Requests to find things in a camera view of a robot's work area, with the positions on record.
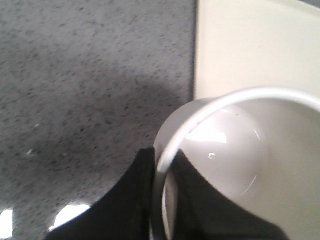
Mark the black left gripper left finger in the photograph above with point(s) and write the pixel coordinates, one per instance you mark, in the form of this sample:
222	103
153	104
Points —
123	213

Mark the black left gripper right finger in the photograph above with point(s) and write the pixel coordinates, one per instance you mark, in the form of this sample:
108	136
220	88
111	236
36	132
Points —
203	213

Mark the white smiley face mug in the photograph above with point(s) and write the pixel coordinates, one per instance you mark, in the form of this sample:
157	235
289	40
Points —
258	147

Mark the cream rectangular tray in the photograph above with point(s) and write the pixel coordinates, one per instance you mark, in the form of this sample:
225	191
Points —
256	43

